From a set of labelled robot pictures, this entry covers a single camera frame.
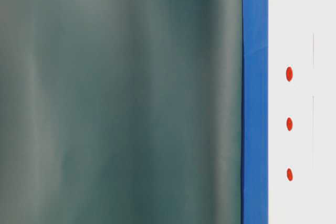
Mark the green backdrop curtain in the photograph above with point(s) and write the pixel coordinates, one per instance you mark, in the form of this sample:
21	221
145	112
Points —
121	111

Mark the blue table cloth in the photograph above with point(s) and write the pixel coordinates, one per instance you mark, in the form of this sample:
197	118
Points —
254	162

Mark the white foam board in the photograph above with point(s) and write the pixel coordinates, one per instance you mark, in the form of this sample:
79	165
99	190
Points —
301	111

